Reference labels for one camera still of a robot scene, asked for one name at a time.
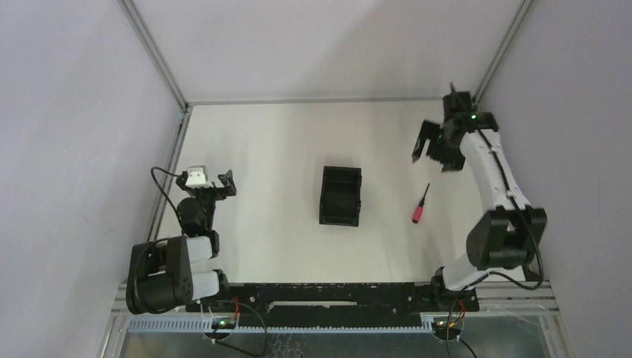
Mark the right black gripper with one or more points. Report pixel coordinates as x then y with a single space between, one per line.
454 161

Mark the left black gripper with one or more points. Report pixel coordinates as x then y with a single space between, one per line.
212 189

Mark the red handled screwdriver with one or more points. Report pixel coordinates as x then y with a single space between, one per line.
418 213

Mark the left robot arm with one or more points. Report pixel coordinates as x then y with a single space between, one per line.
171 272

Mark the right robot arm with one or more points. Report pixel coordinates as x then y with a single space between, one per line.
508 234

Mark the black plastic bin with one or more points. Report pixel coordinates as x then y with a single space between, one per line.
340 196

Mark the left controller board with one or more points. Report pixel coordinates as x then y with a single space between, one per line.
223 324

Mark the controller board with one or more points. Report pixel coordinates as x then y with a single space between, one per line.
223 324
446 331

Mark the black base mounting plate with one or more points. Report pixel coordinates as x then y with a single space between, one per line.
338 317

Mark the right controller board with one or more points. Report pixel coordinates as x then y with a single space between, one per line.
446 331

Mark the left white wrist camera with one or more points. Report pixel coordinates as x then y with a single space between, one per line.
196 177

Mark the aluminium frame rail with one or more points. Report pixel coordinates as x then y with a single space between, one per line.
523 296

